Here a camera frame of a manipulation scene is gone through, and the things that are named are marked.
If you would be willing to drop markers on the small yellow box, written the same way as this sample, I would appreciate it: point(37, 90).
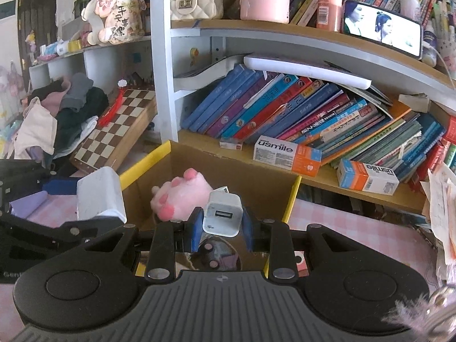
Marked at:
point(75, 45)

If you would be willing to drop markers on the floral cloth rabbit ornament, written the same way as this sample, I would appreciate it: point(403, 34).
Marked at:
point(114, 14)

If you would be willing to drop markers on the small red white box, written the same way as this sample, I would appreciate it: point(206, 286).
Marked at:
point(231, 143)

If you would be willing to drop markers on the white lamp bar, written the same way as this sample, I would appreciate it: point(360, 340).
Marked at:
point(302, 67)

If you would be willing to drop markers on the white wooden bookshelf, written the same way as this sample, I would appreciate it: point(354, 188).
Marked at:
point(162, 78)

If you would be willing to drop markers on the smartphone playing video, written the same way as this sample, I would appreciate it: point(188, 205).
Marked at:
point(384, 25)

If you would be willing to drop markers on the row of leaning children's books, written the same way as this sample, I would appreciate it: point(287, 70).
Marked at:
point(285, 114)

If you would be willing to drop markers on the white orange toothpaste box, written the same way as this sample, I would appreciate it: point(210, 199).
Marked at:
point(377, 181)
point(274, 149)

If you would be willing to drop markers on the red tassel ornament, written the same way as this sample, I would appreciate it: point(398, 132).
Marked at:
point(114, 108)

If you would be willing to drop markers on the purple garment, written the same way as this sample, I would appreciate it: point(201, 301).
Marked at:
point(26, 203)

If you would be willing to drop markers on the pink plush toy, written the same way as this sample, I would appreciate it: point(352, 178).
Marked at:
point(181, 192)

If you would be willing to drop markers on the white rectangular block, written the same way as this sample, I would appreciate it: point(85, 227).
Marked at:
point(101, 192)

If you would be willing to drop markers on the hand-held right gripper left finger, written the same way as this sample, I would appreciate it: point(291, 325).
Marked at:
point(196, 231)

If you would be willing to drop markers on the pink printed desktop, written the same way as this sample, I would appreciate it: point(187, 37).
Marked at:
point(356, 228)

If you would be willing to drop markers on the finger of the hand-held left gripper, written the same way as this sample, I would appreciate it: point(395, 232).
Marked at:
point(71, 231)
point(58, 187)

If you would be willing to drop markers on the pile of clothes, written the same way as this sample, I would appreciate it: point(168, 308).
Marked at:
point(82, 107)

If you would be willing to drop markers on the yellow cardboard box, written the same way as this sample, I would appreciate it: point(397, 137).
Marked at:
point(231, 164)

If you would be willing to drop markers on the white pen holder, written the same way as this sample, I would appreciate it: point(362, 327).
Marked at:
point(445, 48)

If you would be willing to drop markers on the small white usb charger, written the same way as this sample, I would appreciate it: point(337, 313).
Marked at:
point(222, 217)

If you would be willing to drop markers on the pile of papers and booklets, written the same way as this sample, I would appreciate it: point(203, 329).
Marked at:
point(441, 203)

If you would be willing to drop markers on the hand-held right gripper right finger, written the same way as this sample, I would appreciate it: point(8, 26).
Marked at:
point(248, 231)

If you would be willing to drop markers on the pink bottle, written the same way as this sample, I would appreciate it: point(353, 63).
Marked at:
point(329, 3)

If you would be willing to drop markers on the white quilted handbag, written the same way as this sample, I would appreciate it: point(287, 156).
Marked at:
point(192, 3)

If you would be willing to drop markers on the red books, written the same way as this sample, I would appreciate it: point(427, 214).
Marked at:
point(433, 160)

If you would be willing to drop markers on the wooden chess board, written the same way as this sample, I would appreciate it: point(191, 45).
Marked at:
point(117, 131)

